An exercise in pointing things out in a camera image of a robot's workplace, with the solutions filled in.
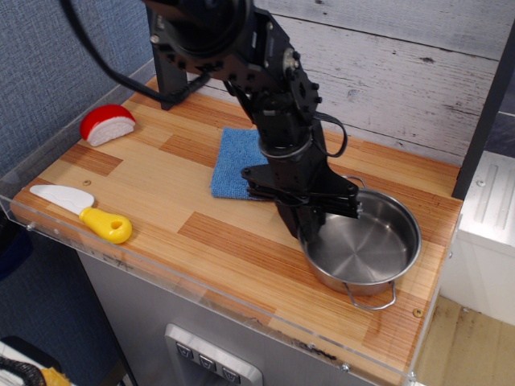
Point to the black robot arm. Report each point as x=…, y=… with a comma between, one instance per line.
x=244, y=47

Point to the dark right vertical post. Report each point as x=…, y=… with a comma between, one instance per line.
x=487, y=119

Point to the dark left vertical post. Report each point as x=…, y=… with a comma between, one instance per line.
x=169, y=77

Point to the blue towel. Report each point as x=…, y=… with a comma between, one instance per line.
x=239, y=149

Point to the white side appliance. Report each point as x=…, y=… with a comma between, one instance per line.
x=479, y=273

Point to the dark vertical post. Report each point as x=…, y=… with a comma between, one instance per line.
x=169, y=77
x=487, y=119

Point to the clear acrylic table guard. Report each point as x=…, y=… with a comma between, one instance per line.
x=224, y=270

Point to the white toy knife yellow handle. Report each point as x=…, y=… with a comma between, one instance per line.
x=113, y=228

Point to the stainless steel pot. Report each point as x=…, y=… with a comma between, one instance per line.
x=364, y=257

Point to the silver dispenser panel with buttons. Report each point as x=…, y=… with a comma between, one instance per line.
x=211, y=358

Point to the red and white toy sushi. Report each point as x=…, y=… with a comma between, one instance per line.
x=106, y=123

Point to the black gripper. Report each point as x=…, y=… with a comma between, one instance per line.
x=304, y=186

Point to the yellow object at bottom left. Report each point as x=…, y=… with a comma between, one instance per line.
x=53, y=377

